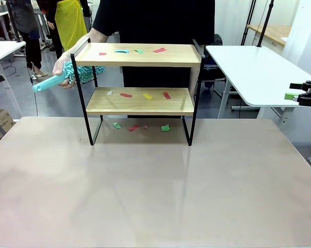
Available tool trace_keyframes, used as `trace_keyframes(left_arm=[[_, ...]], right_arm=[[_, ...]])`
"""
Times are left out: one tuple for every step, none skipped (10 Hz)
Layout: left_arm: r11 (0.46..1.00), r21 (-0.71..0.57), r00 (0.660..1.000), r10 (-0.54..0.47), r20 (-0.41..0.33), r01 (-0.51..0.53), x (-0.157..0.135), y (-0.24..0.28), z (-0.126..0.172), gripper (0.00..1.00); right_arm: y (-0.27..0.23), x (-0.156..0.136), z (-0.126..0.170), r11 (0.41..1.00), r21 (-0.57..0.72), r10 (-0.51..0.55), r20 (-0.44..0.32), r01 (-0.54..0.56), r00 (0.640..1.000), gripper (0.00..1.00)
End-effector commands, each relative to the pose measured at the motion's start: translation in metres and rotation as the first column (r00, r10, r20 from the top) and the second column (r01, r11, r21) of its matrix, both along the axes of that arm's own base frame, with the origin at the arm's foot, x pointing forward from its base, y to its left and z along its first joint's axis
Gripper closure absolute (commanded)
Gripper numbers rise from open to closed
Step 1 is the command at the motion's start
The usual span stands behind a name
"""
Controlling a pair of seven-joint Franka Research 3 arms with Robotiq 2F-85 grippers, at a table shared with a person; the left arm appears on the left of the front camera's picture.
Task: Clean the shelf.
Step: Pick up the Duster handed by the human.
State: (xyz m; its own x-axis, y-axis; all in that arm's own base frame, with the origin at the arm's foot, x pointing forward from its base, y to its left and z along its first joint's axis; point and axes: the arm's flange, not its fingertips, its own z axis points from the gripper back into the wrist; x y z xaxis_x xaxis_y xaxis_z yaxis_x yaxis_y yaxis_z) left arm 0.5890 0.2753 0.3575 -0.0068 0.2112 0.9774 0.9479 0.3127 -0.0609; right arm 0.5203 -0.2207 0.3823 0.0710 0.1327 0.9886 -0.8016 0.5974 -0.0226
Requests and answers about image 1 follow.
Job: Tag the long red paper scrap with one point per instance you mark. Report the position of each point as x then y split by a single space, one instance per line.
159 50

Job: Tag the person in black shirt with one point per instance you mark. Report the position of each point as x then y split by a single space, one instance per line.
155 20

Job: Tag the white lab table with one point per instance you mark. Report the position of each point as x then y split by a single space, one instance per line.
3 49

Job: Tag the cardboard box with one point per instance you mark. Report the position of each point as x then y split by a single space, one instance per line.
4 118

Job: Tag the white paper scrap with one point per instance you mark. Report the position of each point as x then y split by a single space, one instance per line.
109 93

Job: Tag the teal paper scrap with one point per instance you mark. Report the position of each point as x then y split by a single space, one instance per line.
121 51

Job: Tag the white rounded side table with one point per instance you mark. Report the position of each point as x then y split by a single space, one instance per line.
248 69

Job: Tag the black stand pole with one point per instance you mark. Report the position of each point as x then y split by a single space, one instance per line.
265 25
249 23
13 20

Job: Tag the yellow paper scrap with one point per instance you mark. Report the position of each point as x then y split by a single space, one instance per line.
147 96

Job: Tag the black office chair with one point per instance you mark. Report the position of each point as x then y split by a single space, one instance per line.
217 41

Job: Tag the person in grey clothes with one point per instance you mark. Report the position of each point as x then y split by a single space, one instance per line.
29 15

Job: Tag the wooden top workbench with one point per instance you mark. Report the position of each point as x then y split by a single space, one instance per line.
271 32

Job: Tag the person's right hand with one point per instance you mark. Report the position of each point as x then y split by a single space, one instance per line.
58 67

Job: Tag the teal chenille duster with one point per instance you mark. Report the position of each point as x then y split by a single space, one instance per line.
45 85

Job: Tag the green paper scrap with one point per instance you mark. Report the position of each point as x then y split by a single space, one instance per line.
165 127
139 51
116 125

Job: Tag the two-tier wooden shelf black frame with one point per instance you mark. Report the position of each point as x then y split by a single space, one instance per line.
140 58

